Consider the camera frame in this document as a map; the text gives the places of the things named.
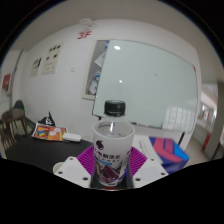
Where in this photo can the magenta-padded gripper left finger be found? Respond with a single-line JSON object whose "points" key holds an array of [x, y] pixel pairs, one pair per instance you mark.
{"points": [[75, 170]]}

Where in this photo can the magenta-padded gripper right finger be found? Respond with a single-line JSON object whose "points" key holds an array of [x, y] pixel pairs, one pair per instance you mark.
{"points": [[150, 170]]}

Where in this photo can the clear bottle with white label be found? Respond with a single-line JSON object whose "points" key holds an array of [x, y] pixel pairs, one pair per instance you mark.
{"points": [[113, 146]]}

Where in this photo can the blue cardboard box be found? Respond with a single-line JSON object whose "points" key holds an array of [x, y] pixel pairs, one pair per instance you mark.
{"points": [[168, 151]]}

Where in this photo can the flat white case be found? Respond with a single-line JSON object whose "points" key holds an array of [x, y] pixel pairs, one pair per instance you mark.
{"points": [[71, 137]]}

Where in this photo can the round brown wooden side table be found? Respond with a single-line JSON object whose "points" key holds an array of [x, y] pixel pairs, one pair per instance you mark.
{"points": [[12, 115]]}

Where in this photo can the whiteboard on black stand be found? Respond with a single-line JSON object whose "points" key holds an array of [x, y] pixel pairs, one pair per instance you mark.
{"points": [[150, 86]]}

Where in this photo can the dark grey chair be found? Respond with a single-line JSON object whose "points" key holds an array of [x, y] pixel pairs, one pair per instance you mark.
{"points": [[19, 105]]}

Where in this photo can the framed notice board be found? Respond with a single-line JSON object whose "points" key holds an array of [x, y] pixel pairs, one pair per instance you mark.
{"points": [[94, 73]]}

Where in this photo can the small white wall poster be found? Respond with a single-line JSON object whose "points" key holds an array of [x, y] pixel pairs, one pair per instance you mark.
{"points": [[36, 66]]}

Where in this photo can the large white wall poster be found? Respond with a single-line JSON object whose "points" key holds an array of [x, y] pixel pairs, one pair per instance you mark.
{"points": [[52, 59]]}

